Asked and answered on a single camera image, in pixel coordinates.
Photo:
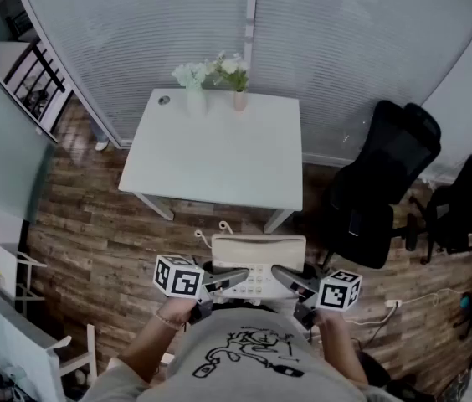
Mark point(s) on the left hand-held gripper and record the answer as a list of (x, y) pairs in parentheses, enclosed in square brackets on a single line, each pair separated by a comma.
[(179, 281)]

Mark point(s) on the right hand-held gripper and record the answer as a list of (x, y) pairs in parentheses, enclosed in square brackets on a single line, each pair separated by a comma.
[(338, 293)]

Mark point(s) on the white desk phone with keypad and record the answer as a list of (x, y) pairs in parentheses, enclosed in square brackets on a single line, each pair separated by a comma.
[(257, 247)]

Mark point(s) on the person's right forearm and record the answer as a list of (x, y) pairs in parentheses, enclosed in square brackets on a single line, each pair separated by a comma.
[(340, 350)]

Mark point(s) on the person's left forearm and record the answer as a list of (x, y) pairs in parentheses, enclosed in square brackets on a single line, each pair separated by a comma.
[(156, 341)]

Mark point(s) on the grey printed t-shirt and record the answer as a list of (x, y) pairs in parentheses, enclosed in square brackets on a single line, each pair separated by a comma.
[(252, 371)]

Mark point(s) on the white power strip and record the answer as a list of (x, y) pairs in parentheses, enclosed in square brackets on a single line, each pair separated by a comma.
[(393, 303)]

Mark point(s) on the white table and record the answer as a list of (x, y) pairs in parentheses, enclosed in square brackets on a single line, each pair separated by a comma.
[(215, 161)]

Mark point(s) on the large black office chair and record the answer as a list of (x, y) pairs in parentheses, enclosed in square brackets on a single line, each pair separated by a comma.
[(386, 174)]

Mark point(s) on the pink vase with white flowers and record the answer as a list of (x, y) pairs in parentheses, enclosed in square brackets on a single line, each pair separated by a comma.
[(239, 99)]

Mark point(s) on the small blue object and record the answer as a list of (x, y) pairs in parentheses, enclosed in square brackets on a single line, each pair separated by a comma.
[(464, 300)]

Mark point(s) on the white vase with pale flowers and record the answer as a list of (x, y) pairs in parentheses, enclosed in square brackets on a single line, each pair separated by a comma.
[(196, 99)]

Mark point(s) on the small black office chair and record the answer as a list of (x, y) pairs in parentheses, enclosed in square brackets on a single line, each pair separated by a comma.
[(458, 212)]

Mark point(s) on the white shoe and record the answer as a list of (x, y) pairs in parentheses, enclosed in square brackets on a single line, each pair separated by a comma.
[(102, 144)]

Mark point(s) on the white metal rack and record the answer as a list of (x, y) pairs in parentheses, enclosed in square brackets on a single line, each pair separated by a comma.
[(22, 285)]

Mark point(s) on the white cabinet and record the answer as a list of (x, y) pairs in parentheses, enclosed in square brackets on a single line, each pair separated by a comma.
[(14, 341)]

